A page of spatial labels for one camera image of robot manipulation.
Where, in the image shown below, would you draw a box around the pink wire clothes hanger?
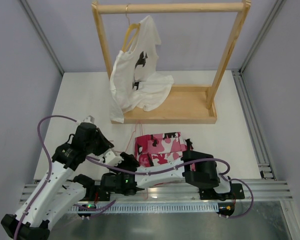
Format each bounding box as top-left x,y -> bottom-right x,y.
107,119 -> 151,201

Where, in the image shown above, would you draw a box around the pink camouflage trousers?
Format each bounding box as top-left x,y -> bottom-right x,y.
134,132 -> 193,167

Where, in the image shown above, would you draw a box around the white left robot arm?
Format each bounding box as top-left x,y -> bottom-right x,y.
1,122 -> 113,240

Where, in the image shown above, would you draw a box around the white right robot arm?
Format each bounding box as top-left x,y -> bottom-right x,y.
100,150 -> 232,200

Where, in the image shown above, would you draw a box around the yellow clothes hanger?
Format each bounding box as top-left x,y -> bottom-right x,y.
121,3 -> 141,52

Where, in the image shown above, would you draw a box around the white printed t-shirt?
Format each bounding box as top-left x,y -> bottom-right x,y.
109,15 -> 174,123

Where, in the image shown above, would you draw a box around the wooden clothes rack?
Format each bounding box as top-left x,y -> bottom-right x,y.
91,0 -> 251,124

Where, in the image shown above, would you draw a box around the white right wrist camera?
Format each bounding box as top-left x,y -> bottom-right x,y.
102,149 -> 124,167

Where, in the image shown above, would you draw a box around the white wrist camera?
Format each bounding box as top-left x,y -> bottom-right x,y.
75,115 -> 95,125
102,149 -> 124,167

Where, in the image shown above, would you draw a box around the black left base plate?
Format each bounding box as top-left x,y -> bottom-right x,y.
94,185 -> 111,203

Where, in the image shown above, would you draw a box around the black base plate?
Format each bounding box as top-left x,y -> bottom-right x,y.
94,185 -> 111,203
199,183 -> 245,201

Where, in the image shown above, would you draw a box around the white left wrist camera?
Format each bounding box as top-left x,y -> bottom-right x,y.
75,115 -> 95,125

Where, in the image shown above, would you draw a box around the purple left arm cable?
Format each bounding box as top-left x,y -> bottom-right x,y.
13,114 -> 116,240

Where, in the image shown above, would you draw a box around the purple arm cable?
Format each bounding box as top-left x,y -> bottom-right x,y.
86,156 -> 255,220
13,114 -> 116,240

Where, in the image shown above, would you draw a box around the slotted cable duct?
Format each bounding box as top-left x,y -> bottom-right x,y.
69,201 -> 220,215

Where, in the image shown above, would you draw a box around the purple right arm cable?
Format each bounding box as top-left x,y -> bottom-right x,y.
86,156 -> 255,220

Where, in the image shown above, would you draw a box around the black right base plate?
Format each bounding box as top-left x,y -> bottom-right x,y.
199,183 -> 245,201

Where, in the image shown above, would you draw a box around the aluminium frame rail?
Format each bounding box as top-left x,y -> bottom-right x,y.
21,179 -> 293,203

